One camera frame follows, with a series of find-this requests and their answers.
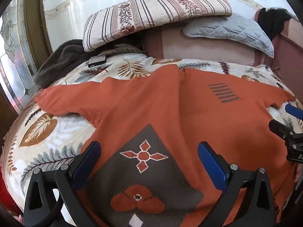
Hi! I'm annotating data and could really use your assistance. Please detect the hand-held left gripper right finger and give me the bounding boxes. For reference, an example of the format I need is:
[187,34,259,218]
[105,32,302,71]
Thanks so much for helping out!
[198,141,276,227]

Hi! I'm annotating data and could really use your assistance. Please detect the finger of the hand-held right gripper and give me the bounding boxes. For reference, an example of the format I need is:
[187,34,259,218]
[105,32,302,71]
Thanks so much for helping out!
[285,104,303,121]
[269,119,296,145]

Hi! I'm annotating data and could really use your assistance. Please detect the pink brown bed sheet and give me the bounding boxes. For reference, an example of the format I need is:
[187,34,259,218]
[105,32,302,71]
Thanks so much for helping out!
[143,26,273,67]

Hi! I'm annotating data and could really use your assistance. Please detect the leaf print fleece blanket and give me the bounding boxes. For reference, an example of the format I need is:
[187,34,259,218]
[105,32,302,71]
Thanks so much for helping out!
[1,52,303,208]

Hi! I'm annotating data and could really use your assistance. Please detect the patterned glass window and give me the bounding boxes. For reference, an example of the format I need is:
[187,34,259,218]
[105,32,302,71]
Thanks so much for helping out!
[0,0,38,114]

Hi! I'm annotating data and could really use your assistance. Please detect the wooden window frame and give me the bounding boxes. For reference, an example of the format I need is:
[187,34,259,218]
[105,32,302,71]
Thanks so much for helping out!
[24,0,54,59]

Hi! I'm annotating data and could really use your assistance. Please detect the small grey device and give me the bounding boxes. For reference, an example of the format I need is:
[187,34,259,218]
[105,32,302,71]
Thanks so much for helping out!
[87,54,107,68]

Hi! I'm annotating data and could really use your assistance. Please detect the pink headboard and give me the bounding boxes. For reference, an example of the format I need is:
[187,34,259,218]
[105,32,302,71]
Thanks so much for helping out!
[254,9,303,90]

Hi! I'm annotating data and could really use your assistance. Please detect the black cloth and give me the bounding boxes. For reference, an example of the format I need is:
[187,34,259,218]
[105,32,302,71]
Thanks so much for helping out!
[257,8,294,40]

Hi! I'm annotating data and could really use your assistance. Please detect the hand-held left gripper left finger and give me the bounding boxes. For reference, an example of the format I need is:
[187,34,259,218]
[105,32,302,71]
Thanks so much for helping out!
[24,141,102,227]

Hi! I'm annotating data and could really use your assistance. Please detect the orange knit sweater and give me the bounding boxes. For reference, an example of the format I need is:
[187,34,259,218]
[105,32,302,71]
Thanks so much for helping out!
[34,64,296,227]

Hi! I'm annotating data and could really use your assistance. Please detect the striped floral pillow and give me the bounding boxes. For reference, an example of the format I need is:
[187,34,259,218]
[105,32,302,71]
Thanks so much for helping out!
[82,0,233,53]

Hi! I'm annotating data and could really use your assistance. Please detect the red cloth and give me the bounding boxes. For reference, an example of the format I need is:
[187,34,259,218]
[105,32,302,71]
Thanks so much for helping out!
[0,170,22,218]

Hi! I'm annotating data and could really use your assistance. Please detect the dark brown fleece blanket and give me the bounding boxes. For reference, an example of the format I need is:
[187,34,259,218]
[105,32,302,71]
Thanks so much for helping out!
[34,39,91,89]

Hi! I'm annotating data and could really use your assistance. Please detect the grey quilted pillow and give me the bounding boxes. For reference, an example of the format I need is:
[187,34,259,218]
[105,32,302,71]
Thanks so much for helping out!
[183,13,275,58]

